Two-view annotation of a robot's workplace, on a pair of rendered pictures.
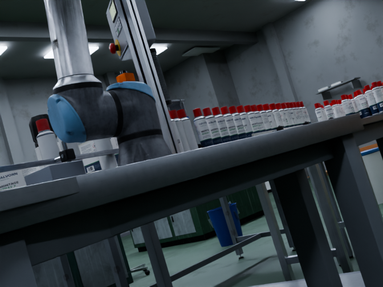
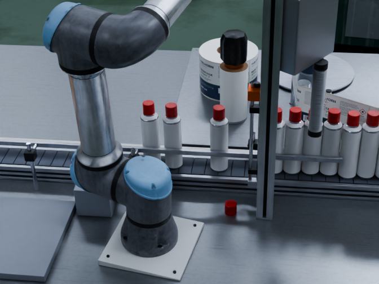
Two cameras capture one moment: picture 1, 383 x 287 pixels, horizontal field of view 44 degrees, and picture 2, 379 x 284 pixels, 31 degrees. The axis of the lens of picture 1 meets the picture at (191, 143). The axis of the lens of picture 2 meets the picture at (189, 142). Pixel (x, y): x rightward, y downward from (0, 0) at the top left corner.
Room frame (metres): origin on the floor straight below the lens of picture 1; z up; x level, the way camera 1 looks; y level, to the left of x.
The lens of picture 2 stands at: (0.70, -1.16, 2.06)
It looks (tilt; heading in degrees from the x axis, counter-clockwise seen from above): 34 degrees down; 64
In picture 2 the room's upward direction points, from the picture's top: 2 degrees counter-clockwise
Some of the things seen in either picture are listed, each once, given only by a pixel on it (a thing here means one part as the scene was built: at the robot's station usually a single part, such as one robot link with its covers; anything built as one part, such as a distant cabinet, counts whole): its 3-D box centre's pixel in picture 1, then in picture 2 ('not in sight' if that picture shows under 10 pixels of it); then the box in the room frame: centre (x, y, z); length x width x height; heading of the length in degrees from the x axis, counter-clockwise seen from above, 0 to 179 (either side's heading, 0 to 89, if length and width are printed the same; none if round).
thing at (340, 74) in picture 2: not in sight; (310, 71); (2.05, 0.61, 0.89); 0.31 x 0.31 x 0.01
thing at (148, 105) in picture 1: (131, 110); (145, 187); (1.20, 0.12, 1.01); 0.13 x 0.12 x 0.14; 124
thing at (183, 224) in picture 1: (195, 213); not in sight; (7.96, 0.28, 0.34); 1.70 x 1.56 x 0.68; 45
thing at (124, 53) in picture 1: (129, 25); (300, 22); (1.61, 0.09, 1.38); 0.17 x 0.10 x 0.19; 21
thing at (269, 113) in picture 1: (271, 122); not in sight; (2.51, -0.44, 0.98); 0.05 x 0.05 x 0.20
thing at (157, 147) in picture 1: (143, 154); (149, 222); (1.20, 0.12, 0.89); 0.15 x 0.15 x 0.10
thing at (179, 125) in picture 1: (179, 135); (369, 144); (1.83, 0.04, 0.98); 0.05 x 0.05 x 0.20
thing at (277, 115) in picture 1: (277, 121); not in sight; (2.58, -0.48, 0.98); 0.05 x 0.05 x 0.20
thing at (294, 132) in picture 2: not in sight; (293, 140); (1.66, 0.15, 0.98); 0.05 x 0.05 x 0.20
